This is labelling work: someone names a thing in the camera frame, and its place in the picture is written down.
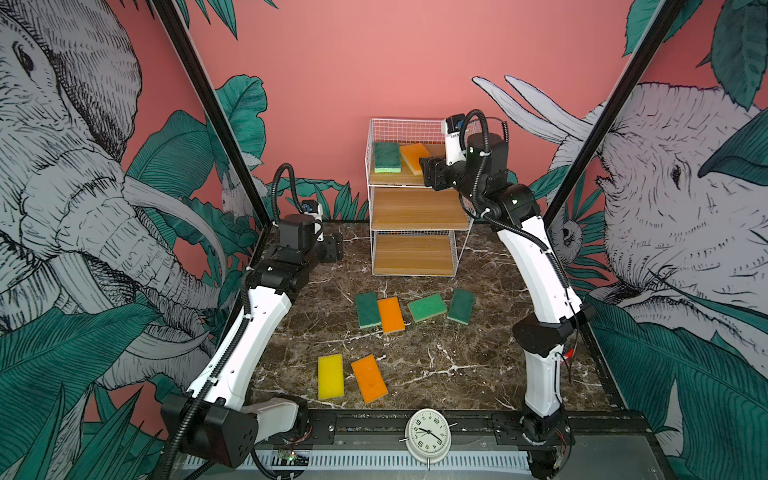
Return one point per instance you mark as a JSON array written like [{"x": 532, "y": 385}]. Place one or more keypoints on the dark green sponge beside orange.
[{"x": 367, "y": 309}]

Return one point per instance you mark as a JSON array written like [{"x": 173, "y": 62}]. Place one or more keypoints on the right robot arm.
[{"x": 475, "y": 166}]

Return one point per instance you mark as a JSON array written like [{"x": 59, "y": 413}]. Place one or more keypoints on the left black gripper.
[{"x": 333, "y": 247}]

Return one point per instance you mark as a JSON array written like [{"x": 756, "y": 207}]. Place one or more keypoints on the white analog clock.
[{"x": 428, "y": 437}]

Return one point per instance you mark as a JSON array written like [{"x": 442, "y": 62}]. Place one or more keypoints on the light green yellow sponge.
[{"x": 427, "y": 307}]

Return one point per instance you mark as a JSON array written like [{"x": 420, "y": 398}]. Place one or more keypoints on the dark green sponge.
[
  {"x": 461, "y": 306},
  {"x": 387, "y": 158},
  {"x": 367, "y": 309}
]

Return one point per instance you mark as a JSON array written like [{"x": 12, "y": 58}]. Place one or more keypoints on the orange sponge tilted front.
[{"x": 369, "y": 379}]

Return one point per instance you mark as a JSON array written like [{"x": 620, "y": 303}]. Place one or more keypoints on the yellow sponge on table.
[{"x": 330, "y": 377}]

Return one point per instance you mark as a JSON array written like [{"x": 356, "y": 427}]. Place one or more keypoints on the black frame post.
[
  {"x": 172, "y": 21},
  {"x": 652, "y": 38}
]

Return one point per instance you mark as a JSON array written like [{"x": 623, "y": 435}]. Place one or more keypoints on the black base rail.
[{"x": 461, "y": 444}]

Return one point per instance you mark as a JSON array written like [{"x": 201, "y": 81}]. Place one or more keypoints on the white slotted cable duct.
[{"x": 512, "y": 462}]

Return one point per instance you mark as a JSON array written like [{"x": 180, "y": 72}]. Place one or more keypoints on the black frame post right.
[{"x": 652, "y": 38}]

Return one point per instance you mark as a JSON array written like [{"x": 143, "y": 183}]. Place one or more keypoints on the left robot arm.
[{"x": 211, "y": 420}]

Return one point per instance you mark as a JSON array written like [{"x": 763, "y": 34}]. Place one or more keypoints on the white wire wooden shelf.
[{"x": 415, "y": 230}]

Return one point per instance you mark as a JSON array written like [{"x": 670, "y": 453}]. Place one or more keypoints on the black frame post left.
[{"x": 172, "y": 21}]

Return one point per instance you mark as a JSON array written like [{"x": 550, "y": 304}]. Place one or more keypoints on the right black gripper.
[{"x": 440, "y": 170}]

